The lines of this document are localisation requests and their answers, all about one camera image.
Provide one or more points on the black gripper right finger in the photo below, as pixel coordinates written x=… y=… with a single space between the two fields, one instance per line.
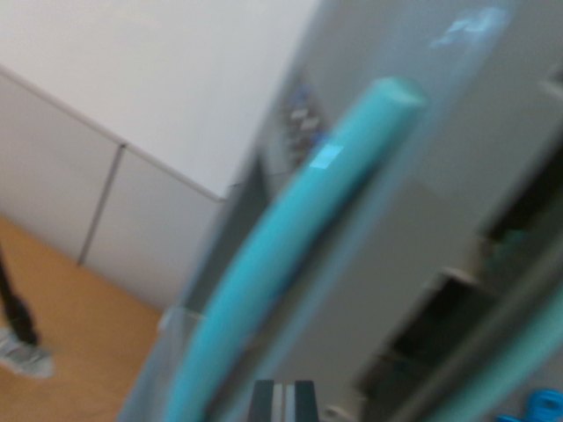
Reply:
x=303 y=402

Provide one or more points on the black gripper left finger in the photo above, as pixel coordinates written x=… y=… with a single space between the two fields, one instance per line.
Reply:
x=269 y=402

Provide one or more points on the grey toy refrigerator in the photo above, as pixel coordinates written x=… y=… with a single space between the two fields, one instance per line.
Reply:
x=418 y=176

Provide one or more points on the large blue clip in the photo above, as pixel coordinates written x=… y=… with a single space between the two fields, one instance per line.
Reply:
x=545 y=402

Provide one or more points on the silver tape patch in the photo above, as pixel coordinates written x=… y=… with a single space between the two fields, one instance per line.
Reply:
x=26 y=358

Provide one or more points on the black temperature display panel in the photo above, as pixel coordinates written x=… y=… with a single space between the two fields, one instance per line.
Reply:
x=303 y=118

